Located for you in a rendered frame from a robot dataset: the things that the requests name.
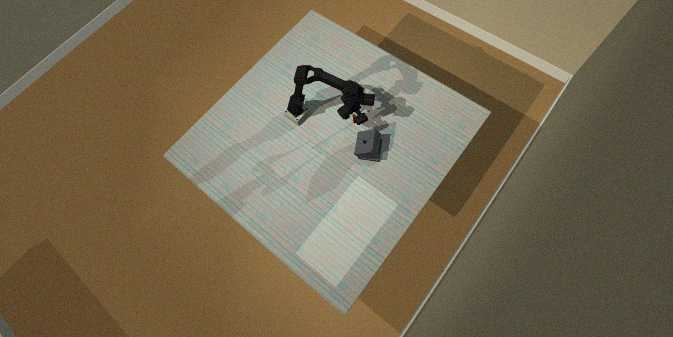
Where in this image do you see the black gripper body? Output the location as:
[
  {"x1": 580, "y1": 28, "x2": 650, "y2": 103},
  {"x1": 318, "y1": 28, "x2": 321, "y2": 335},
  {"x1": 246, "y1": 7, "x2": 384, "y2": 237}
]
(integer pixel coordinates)
[{"x1": 341, "y1": 95, "x2": 368, "y2": 125}]

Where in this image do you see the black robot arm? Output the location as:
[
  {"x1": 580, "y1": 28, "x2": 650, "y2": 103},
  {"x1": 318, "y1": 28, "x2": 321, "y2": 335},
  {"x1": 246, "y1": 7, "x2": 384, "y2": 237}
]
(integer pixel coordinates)
[{"x1": 287, "y1": 65, "x2": 375, "y2": 120}]

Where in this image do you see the grey sloped panel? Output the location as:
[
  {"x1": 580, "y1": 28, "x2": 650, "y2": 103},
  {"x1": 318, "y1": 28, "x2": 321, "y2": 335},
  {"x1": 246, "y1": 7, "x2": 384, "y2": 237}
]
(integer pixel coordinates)
[{"x1": 354, "y1": 129, "x2": 383, "y2": 162}]

